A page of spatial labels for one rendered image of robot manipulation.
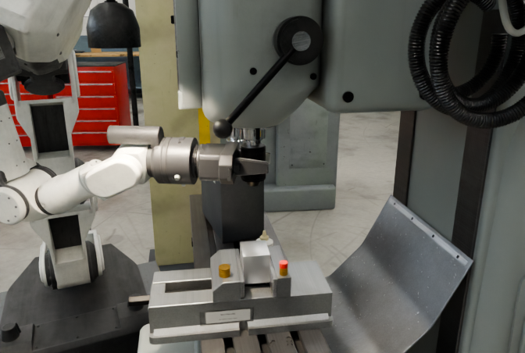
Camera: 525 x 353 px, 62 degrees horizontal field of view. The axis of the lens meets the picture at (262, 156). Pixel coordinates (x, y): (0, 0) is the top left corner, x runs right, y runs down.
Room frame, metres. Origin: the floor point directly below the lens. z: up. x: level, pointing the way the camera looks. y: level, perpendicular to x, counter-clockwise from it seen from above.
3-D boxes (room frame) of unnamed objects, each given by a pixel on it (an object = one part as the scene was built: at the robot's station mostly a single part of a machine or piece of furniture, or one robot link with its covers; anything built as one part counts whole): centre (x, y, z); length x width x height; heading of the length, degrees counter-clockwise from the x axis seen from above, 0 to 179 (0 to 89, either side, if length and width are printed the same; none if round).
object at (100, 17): (0.65, 0.21, 1.48); 0.07 x 0.07 x 0.06
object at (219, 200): (1.17, 0.09, 1.02); 0.22 x 0.12 x 0.20; 21
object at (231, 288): (0.76, 0.07, 1.01); 0.12 x 0.06 x 0.04; 8
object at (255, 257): (0.77, 0.02, 1.03); 0.06 x 0.05 x 0.06; 8
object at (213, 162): (0.79, 0.11, 1.23); 0.13 x 0.12 x 0.10; 176
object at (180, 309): (0.76, 0.05, 0.97); 0.35 x 0.15 x 0.11; 98
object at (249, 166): (0.75, 0.02, 1.23); 0.06 x 0.02 x 0.03; 86
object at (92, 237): (1.39, 0.67, 0.68); 0.21 x 0.20 x 0.13; 23
